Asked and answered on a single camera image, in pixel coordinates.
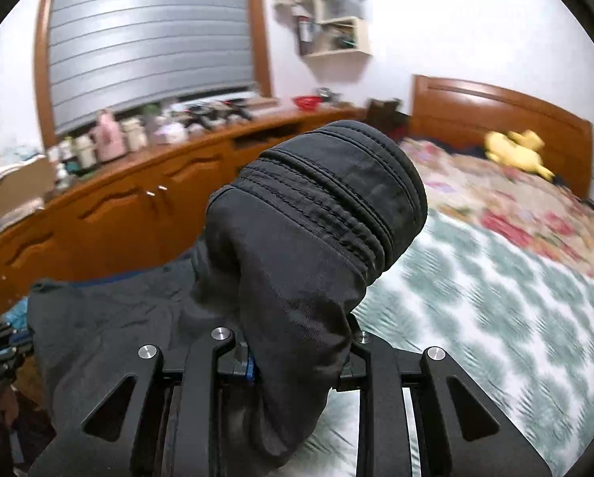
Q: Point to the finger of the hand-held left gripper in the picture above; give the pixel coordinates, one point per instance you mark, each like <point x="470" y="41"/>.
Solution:
<point x="21" y="349"/>

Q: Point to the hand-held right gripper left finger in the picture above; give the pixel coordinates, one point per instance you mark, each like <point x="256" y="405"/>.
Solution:
<point x="242" y="362"/>

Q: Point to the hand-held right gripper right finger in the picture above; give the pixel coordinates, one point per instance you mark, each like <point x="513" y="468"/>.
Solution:
<point x="359" y="357"/>

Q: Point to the black zip jacket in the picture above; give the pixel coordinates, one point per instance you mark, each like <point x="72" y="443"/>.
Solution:
<point x="287" y="238"/>

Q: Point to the green leaf print blanket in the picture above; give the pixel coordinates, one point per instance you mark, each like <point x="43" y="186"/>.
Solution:
<point x="476" y="333"/>

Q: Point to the cardboard box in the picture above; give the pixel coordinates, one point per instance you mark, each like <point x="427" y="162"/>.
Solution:
<point x="18" y="189"/>

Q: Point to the wooden desk cabinet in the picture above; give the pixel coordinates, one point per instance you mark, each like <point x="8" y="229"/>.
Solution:
<point x="128" y="218"/>

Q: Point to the white bottle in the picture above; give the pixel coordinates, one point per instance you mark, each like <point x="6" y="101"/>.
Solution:
<point x="83" y="153"/>
<point x="134" y="135"/>

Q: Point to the floral quilt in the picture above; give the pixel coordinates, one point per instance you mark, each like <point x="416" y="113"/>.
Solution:
<point x="501" y="208"/>

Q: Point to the pink bottle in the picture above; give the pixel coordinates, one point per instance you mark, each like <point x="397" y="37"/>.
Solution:
<point x="109" y="136"/>

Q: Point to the pink tissue box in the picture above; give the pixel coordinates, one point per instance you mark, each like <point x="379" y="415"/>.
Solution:
<point x="170" y="133"/>

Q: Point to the dark wooden chair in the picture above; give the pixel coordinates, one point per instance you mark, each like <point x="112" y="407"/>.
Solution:
<point x="384" y="117"/>

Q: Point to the yellow plush toy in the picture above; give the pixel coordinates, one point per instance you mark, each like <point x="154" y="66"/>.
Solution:
<point x="518" y="154"/>

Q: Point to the red basket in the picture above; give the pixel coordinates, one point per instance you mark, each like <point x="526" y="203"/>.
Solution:
<point x="307" y="103"/>

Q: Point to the silver pot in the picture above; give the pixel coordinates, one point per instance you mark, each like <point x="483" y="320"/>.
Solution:
<point x="325" y="94"/>

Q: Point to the wooden bed headboard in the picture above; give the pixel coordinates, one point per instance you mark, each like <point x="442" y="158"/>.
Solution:
<point x="476" y="109"/>

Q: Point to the grey window blind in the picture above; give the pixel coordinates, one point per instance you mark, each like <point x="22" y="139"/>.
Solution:
<point x="148" y="35"/>

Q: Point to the black tripod mount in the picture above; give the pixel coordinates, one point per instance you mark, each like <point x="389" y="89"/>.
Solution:
<point x="235" y="110"/>
<point x="201" y="118"/>

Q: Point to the white wall shelf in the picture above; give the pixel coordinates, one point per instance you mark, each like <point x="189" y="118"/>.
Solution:
<point x="361" y="39"/>

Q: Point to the wooden window frame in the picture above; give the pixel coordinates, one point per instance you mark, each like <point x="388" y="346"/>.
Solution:
<point x="259" y="35"/>

